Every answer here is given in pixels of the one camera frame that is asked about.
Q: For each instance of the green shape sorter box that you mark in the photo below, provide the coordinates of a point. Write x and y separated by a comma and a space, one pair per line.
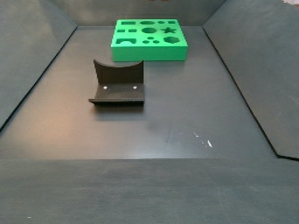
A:
149, 39

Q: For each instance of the black curved holder bracket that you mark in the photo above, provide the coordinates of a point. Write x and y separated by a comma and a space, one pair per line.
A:
119, 78

